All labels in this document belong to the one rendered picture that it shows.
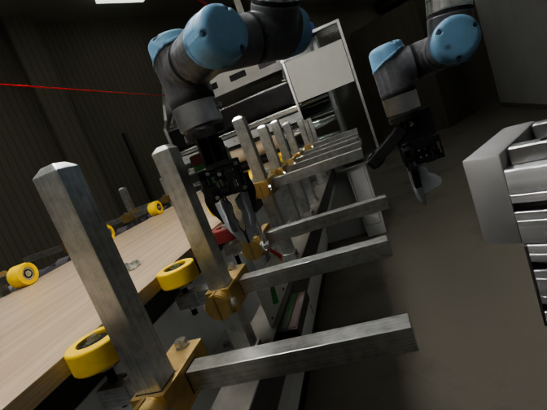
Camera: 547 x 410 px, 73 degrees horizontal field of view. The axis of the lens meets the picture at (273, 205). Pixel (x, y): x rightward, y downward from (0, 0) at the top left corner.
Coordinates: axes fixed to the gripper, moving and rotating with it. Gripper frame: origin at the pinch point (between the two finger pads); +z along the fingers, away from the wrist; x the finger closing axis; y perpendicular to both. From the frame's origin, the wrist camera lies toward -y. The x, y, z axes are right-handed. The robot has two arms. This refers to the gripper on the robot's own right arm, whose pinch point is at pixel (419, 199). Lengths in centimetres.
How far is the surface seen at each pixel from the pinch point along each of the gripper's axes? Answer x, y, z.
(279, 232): -1.5, -34.4, -2.6
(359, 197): 225, -25, 46
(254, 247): -8.5, -39.6, -2.5
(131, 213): 101, -147, -13
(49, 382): -55, -55, -6
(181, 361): -50, -39, -2
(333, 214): -1.5, -20.0, -3.0
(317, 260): -26.5, -22.2, -1.9
